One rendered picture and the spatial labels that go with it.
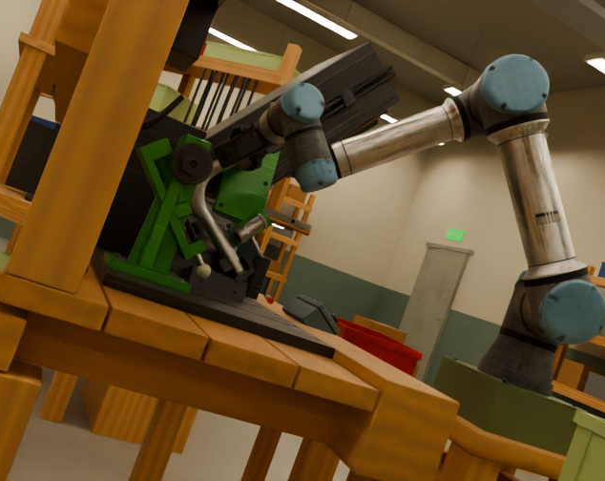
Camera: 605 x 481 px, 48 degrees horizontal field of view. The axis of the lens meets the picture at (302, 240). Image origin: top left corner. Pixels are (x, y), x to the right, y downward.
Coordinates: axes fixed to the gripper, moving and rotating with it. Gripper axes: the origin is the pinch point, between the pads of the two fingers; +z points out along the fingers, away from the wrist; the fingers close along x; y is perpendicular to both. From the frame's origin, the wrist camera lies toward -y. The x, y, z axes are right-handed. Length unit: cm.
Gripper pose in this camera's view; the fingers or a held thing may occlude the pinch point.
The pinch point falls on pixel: (234, 158)
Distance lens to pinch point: 156.1
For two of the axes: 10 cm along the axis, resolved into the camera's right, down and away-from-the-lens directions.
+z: -4.2, 1.8, 8.9
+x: -4.5, -8.9, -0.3
